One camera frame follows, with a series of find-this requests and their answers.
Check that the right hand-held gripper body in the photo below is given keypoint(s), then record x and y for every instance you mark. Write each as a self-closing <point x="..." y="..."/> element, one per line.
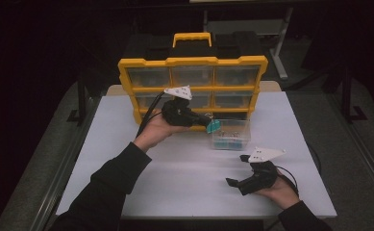
<point x="260" y="176"/>

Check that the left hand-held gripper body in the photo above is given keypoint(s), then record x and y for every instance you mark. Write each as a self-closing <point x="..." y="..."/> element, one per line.
<point x="178" y="110"/>

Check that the teal binder clip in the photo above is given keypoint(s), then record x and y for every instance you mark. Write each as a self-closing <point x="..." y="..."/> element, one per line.
<point x="213" y="126"/>
<point x="223" y="142"/>
<point x="235" y="142"/>

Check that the clear plastic drawer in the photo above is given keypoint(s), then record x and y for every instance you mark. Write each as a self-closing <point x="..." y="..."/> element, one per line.
<point x="232" y="136"/>

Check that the person's right hand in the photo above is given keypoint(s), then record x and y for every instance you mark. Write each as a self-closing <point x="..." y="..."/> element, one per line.
<point x="280" y="192"/>

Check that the person's left hand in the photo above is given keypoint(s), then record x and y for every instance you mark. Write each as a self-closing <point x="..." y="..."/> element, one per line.
<point x="157" y="130"/>

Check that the yellow black organizer cabinet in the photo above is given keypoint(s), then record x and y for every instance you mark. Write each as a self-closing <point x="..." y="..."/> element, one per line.
<point x="207" y="73"/>

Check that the set of clear organizer drawers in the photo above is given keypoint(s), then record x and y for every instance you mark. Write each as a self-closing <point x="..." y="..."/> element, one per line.
<point x="232" y="77"/>

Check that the black metal stand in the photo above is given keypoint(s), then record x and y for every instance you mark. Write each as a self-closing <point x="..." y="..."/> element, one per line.
<point x="80" y="102"/>
<point x="348" y="96"/>

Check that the grey desk with metal legs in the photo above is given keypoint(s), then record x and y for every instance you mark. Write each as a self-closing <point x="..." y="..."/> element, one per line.
<point x="255" y="27"/>

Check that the metal floor rail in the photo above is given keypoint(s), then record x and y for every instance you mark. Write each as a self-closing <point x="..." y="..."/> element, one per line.
<point x="58" y="179"/>
<point x="364" y="157"/>

